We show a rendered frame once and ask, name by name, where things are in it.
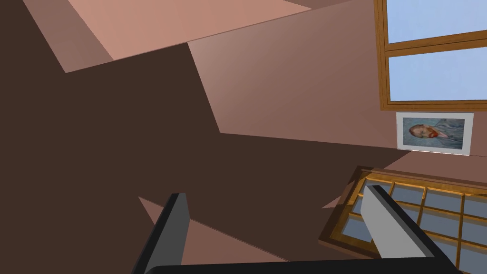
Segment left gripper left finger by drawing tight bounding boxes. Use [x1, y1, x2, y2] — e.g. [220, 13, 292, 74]
[131, 192, 191, 274]

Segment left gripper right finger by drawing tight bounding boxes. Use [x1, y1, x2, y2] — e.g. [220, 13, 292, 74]
[360, 184, 458, 269]

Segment white framed portrait picture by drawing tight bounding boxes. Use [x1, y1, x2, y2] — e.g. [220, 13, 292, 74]
[395, 111, 475, 157]

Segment wooden two-pane window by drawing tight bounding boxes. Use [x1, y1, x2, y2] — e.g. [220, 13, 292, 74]
[373, 0, 487, 112]

